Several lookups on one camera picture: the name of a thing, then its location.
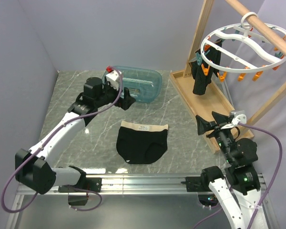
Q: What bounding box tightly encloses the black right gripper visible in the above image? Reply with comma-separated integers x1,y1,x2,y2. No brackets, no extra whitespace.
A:
194,110,235,162

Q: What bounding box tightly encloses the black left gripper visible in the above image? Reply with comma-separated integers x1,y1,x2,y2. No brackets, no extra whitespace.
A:
95,76,136,110

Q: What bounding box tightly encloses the black underwear beige waistband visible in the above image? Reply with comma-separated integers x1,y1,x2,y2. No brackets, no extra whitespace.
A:
116,121,169,165

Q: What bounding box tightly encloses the white round clip hanger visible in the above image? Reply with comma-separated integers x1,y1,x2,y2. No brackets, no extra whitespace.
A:
199,18,286,74

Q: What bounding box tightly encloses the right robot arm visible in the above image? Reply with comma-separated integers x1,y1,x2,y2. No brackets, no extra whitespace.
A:
195,111,261,229

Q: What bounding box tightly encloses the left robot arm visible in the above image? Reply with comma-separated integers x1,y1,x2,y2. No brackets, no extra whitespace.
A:
15,73,135,194

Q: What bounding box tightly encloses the orange hanger clip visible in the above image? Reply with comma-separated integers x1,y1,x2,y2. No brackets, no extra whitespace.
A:
201,63,212,76
237,72,247,82
252,71,263,82
217,72,227,83

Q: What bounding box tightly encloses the black hanging underwear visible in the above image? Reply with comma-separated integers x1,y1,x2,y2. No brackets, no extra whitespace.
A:
190,46,221,95

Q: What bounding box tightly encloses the teal hanger clip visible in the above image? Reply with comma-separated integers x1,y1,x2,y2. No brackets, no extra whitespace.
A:
195,52,203,66

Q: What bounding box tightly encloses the teal transparent plastic bin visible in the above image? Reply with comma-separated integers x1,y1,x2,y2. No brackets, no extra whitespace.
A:
114,66,162,103

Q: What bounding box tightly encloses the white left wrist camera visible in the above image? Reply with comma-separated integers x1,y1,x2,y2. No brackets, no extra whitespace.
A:
105,66,122,91

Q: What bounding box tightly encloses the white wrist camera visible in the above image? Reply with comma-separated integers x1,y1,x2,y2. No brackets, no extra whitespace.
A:
221,110,247,129
105,66,122,91

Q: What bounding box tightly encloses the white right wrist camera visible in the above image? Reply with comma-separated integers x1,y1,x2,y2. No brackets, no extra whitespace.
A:
221,110,247,129

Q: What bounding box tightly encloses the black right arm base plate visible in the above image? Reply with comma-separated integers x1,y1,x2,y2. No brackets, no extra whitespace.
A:
181,177,205,192

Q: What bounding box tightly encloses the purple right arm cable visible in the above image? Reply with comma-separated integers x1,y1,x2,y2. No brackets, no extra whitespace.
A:
193,121,283,229

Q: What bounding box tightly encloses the aluminium mounting rail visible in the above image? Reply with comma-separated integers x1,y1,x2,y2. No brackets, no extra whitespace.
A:
20,174,268,229

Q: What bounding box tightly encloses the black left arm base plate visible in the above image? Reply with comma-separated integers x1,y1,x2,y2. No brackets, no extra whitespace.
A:
58,177,102,193

